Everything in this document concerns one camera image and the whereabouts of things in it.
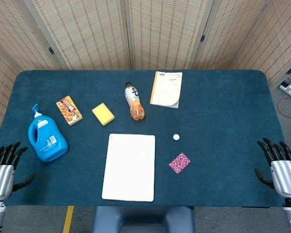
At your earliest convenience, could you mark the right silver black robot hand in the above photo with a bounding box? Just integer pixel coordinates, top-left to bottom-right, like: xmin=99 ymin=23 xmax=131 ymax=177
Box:
xmin=254 ymin=137 xmax=291 ymax=199

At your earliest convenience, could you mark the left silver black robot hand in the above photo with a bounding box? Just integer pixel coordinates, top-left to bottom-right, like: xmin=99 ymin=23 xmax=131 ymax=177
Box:
xmin=0 ymin=142 xmax=36 ymax=201

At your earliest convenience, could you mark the pink patterned packet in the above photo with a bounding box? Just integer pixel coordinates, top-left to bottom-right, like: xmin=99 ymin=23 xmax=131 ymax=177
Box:
xmin=169 ymin=152 xmax=192 ymax=175

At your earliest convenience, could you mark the white board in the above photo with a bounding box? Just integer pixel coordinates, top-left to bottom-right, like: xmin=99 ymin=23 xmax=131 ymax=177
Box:
xmin=101 ymin=133 xmax=156 ymax=202

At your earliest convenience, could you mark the blue detergent bottle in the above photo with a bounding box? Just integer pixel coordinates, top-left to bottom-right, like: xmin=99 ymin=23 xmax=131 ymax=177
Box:
xmin=28 ymin=103 xmax=69 ymax=163

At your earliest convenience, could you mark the blue table cloth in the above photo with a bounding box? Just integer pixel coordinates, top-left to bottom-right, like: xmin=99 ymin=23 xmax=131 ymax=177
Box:
xmin=0 ymin=69 xmax=286 ymax=207

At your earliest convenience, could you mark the orange curry box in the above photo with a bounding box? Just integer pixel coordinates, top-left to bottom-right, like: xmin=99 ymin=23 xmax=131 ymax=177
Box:
xmin=56 ymin=95 xmax=83 ymax=127

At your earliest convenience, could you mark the yellow sponge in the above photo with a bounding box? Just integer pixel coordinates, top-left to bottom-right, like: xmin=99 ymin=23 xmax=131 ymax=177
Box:
xmin=91 ymin=102 xmax=115 ymax=127

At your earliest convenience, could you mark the blue padded chair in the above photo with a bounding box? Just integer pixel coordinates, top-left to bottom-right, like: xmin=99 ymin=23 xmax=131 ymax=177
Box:
xmin=91 ymin=206 xmax=196 ymax=233

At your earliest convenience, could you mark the white notebook orange spine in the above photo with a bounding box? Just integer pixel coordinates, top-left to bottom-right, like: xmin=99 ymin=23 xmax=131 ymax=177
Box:
xmin=149 ymin=71 xmax=183 ymax=109

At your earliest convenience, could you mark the orange drink bottle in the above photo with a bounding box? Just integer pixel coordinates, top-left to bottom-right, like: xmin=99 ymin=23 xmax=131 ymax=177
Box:
xmin=125 ymin=82 xmax=146 ymax=121

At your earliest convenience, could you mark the woven folding screen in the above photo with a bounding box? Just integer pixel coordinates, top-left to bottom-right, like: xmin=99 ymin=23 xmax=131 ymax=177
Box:
xmin=0 ymin=0 xmax=291 ymax=129

